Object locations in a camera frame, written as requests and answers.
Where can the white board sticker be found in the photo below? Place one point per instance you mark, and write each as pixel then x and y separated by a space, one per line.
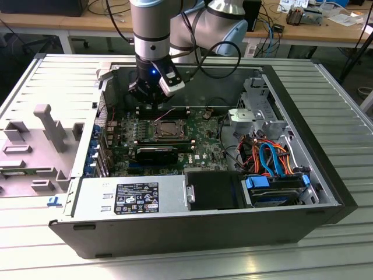
pixel 197 157

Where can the round coin battery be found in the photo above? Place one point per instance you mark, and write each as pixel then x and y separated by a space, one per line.
pixel 207 114

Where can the small silver metal latch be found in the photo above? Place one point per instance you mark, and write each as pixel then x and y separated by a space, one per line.
pixel 190 194

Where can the grey parts rack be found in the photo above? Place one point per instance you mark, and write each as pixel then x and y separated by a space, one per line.
pixel 35 163

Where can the small electronic device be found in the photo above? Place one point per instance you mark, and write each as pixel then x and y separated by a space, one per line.
pixel 294 16

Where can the green RAM stick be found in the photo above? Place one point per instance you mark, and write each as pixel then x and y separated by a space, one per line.
pixel 13 173

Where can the grey power supply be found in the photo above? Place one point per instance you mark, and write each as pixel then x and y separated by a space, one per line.
pixel 93 201

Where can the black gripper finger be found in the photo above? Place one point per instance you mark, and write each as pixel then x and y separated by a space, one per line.
pixel 164 99
pixel 140 91

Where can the wide black box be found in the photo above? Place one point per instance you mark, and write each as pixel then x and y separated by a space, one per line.
pixel 43 7

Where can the blue card retainer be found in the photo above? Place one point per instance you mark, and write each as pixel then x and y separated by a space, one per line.
pixel 93 146

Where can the green motherboard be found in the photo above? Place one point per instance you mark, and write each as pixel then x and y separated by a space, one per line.
pixel 204 140

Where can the small black adapter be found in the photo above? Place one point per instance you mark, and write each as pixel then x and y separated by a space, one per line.
pixel 278 27

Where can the black power supply label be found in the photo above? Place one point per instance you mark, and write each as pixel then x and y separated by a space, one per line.
pixel 137 198

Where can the black open PC case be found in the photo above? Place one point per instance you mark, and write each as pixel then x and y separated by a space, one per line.
pixel 175 233

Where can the hard disk in blue carrier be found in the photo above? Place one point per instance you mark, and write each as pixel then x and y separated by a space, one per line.
pixel 256 183

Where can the tall black box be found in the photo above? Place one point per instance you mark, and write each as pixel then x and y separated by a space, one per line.
pixel 255 11

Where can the metal disk bay cage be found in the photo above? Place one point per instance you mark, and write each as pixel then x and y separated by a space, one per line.
pixel 256 93

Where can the blue expansion slot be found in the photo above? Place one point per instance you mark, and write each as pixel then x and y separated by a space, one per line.
pixel 145 170

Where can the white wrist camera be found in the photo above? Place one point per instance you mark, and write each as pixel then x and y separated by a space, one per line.
pixel 175 86

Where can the black graphics card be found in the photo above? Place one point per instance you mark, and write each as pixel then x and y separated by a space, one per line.
pixel 157 156

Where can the white printed boxes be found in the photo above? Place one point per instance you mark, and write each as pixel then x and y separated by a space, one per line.
pixel 291 4

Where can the black RAM slot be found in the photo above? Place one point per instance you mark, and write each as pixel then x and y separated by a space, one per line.
pixel 142 114
pixel 180 111
pixel 163 142
pixel 180 107
pixel 142 117

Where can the CPU socket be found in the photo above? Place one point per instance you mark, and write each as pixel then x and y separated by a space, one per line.
pixel 156 136

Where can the wooden desk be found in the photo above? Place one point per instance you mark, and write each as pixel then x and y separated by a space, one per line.
pixel 43 23

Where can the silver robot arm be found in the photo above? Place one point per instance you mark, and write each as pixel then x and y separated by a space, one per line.
pixel 150 23

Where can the silver CPU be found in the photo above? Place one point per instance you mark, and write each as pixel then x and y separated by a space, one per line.
pixel 169 129

